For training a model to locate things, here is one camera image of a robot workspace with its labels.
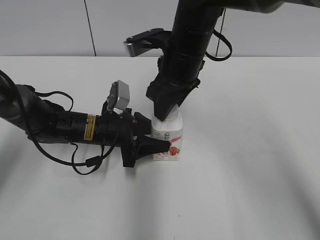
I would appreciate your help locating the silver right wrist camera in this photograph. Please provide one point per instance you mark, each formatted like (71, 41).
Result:
(156, 38)

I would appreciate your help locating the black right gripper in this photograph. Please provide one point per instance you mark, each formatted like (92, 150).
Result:
(177, 77)

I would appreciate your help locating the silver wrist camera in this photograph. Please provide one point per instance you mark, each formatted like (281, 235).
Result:
(119, 96)
(156, 38)

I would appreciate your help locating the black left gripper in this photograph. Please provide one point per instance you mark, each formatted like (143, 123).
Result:
(116, 130)

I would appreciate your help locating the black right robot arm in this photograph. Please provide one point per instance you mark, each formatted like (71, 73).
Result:
(195, 20)

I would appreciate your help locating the white yili yogurt bottle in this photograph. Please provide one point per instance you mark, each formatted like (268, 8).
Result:
(170, 130)

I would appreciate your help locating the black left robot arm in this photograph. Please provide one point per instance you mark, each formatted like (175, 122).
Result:
(52, 124)

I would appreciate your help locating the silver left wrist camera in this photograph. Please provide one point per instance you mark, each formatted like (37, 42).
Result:
(119, 96)

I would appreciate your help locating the white bottle cap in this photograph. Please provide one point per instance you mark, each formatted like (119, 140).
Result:
(172, 115)

